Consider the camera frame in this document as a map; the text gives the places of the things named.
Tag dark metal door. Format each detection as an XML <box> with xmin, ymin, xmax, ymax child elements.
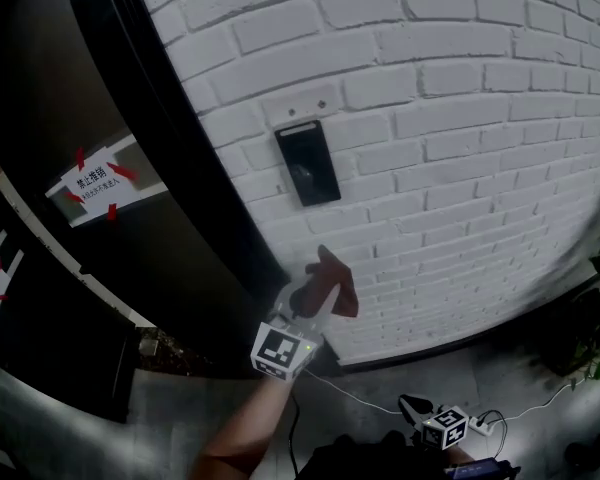
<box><xmin>0</xmin><ymin>217</ymin><xmax>142</xmax><ymax>424</ymax></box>

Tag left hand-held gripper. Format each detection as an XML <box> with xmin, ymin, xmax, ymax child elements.
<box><xmin>250</xmin><ymin>280</ymin><xmax>342</xmax><ymax>384</ymax></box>

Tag black cable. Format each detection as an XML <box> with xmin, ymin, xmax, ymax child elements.
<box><xmin>477</xmin><ymin>409</ymin><xmax>510</xmax><ymax>465</ymax></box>
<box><xmin>287</xmin><ymin>391</ymin><xmax>302</xmax><ymax>477</ymax></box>

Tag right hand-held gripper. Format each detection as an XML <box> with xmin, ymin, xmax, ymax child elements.
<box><xmin>397</xmin><ymin>393</ymin><xmax>470</xmax><ymax>452</ymax></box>

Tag white power strip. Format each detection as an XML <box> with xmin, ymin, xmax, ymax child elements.
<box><xmin>467</xmin><ymin>415</ymin><xmax>497</xmax><ymax>438</ymax></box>

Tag green potted plant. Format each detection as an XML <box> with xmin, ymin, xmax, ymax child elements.
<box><xmin>542</xmin><ymin>227</ymin><xmax>600</xmax><ymax>392</ymax></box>

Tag black wall access panel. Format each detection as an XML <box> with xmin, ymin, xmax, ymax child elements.
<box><xmin>273</xmin><ymin>119</ymin><xmax>343</xmax><ymax>208</ymax></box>

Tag white wall mounting plate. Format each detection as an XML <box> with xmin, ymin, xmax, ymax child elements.
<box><xmin>261</xmin><ymin>83</ymin><xmax>339</xmax><ymax>130</ymax></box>

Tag person's black clothing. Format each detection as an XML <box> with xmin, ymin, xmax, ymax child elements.
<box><xmin>297</xmin><ymin>428</ymin><xmax>454</xmax><ymax>480</ymax></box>

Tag person's right forearm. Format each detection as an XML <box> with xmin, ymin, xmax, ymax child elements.
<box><xmin>447</xmin><ymin>445</ymin><xmax>482</xmax><ymax>469</ymax></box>

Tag dark blue device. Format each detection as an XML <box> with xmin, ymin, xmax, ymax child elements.
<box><xmin>444</xmin><ymin>457</ymin><xmax>522</xmax><ymax>480</ymax></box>

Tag white cable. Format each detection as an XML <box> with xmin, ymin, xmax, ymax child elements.
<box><xmin>302</xmin><ymin>337</ymin><xmax>600</xmax><ymax>427</ymax></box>

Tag dark glass door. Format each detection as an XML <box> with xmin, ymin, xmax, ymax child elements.
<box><xmin>0</xmin><ymin>0</ymin><xmax>281</xmax><ymax>369</ymax></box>

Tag person's left forearm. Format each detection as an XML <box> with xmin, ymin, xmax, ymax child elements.
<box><xmin>188</xmin><ymin>373</ymin><xmax>295</xmax><ymax>480</ymax></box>

